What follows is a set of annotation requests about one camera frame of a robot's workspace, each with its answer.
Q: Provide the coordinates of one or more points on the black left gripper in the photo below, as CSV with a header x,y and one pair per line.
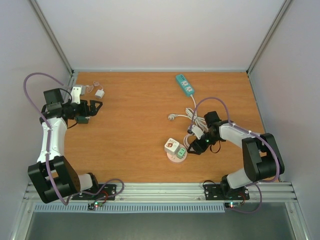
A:
x,y
93,112

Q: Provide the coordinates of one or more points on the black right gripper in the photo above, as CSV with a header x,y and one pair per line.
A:
x,y
203,147

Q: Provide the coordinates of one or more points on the dark green dragon cube adapter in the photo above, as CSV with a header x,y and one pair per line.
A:
x,y
82,119

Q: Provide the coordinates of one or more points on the white cube adapter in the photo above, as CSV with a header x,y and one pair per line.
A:
x,y
171,146

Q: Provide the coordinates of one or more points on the pink round power socket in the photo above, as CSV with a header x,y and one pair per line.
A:
x,y
175,159

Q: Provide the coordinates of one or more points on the teal power strip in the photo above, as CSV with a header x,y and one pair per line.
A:
x,y
185,85

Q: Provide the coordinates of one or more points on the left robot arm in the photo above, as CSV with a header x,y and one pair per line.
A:
x,y
53,176

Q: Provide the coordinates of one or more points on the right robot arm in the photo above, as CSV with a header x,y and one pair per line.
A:
x,y
260,152

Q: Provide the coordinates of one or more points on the light green plug adapter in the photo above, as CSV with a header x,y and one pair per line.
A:
x,y
181,153

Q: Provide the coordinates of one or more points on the right controller board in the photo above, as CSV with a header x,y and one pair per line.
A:
x,y
233,204

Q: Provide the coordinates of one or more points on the controller board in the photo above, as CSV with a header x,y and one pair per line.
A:
x,y
233,204
95,205

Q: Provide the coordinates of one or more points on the left controller board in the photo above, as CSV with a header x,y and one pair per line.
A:
x,y
95,205

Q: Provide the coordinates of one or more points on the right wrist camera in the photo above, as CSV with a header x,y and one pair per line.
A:
x,y
196,131

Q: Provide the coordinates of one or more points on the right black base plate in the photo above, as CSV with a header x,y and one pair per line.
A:
x,y
214,192

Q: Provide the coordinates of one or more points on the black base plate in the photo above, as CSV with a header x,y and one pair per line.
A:
x,y
108,190
214,192

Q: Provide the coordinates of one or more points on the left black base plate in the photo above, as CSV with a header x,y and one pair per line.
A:
x,y
108,190

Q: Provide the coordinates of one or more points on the aluminium frame rail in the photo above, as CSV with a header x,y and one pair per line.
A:
x,y
271,192

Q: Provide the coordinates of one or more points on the grey slotted cable duct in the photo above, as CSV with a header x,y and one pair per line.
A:
x,y
128,208

